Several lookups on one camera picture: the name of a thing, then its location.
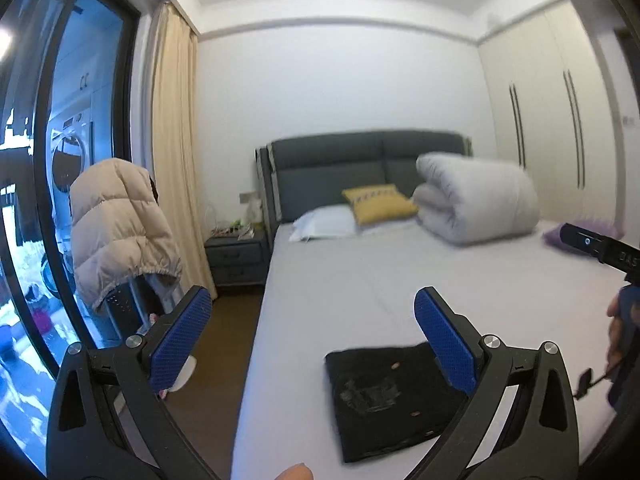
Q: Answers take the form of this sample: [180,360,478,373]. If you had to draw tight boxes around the white pillow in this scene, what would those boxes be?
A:
[289,204,359,242]

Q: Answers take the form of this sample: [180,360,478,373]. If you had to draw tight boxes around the small black strap clip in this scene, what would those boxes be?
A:
[576,368,597,402]

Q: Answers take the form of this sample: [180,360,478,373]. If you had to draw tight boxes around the rolled white duvet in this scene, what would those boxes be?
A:
[415,152,541,246]

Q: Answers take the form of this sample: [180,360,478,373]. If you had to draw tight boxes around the beige puffer jacket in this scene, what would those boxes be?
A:
[69,157,184,311]

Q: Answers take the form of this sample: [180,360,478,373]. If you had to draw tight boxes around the yellow pillow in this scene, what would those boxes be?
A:
[341,184,420,225]

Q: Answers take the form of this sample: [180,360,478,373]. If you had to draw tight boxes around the black framed glass door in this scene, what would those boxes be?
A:
[0,0,152,466]

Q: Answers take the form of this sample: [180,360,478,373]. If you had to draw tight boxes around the person's left hand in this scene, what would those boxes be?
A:
[277,462,315,480]

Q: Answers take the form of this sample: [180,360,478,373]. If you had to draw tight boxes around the person's right hand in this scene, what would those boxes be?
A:
[606,294,627,367]

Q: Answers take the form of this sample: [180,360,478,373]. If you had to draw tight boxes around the grey padded headboard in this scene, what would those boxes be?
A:
[256,130,474,231]

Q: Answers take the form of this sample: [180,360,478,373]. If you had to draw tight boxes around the white washing machine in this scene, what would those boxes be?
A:
[47,111,96,197]

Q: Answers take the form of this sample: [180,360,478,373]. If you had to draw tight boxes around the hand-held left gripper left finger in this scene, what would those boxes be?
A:
[46,285,221,480]

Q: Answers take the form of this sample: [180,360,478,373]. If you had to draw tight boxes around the beige curtain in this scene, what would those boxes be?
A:
[149,2,219,302]

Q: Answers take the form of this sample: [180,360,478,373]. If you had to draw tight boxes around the perforated laundry rack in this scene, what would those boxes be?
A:
[95,270,187,353]

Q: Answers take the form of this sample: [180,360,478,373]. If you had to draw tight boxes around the dark denim pants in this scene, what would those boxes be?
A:
[324,341,472,464]

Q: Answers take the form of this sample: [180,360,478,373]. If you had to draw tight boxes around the bed with white sheet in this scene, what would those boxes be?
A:
[230,217,640,480]

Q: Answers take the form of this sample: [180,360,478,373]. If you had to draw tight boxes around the grey nightstand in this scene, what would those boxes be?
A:
[203,229,271,289]

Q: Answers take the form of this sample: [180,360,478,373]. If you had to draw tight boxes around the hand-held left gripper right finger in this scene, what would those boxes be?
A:
[400,286,581,480]

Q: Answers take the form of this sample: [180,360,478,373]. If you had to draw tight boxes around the purple pillow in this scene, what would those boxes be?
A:
[542,218,624,257]

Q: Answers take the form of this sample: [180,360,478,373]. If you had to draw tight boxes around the cream wardrobe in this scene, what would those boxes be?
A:
[477,0,632,232]

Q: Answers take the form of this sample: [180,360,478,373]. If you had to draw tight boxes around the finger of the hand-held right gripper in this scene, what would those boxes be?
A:
[559,223,608,264]

